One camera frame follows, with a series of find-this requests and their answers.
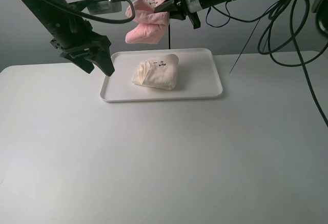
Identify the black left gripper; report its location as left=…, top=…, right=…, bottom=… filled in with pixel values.
left=40, top=11, right=115, bottom=76

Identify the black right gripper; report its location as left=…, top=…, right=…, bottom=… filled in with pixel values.
left=154, top=0, right=206, bottom=29

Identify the pink towel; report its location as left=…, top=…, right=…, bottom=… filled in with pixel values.
left=125, top=0, right=170, bottom=44

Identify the cream white towel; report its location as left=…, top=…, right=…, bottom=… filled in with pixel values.
left=132, top=54, right=179, bottom=90

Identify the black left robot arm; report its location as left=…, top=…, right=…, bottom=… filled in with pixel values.
left=21, top=0, right=115, bottom=76

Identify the white rectangular tray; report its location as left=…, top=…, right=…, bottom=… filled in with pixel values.
left=100, top=48, right=223, bottom=103

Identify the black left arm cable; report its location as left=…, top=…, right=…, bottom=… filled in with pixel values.
left=0, top=0, right=136, bottom=25

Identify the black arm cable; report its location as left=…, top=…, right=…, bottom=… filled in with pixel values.
left=204, top=0, right=328, bottom=129
left=0, top=0, right=136, bottom=25

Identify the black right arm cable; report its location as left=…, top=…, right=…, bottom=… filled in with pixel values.
left=204, top=0, right=328, bottom=129

